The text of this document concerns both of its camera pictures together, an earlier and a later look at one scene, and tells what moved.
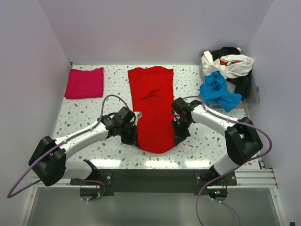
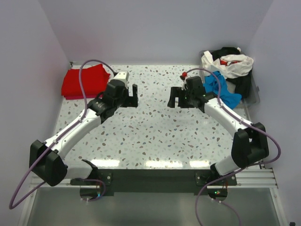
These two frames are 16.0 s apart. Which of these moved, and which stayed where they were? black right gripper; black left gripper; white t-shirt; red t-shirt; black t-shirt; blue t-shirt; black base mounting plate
Moved: red t-shirt; black right gripper; black left gripper
Stayed: black t-shirt; white t-shirt; blue t-shirt; black base mounting plate
